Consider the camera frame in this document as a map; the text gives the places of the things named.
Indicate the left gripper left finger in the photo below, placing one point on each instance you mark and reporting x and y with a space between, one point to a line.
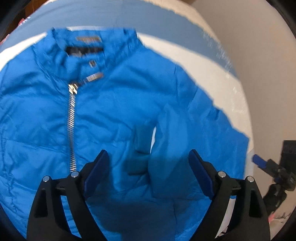
59 210

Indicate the pink floral quilt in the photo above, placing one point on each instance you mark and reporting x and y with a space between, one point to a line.
279 217

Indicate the black gloved right hand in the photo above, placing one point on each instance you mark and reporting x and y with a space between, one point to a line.
273 199

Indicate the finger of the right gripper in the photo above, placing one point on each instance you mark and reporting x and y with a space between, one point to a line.
259 162

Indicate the blue puffer jacket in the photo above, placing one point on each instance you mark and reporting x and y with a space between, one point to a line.
69 95

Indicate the blue and white bedspread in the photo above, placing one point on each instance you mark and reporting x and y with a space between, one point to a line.
165 32

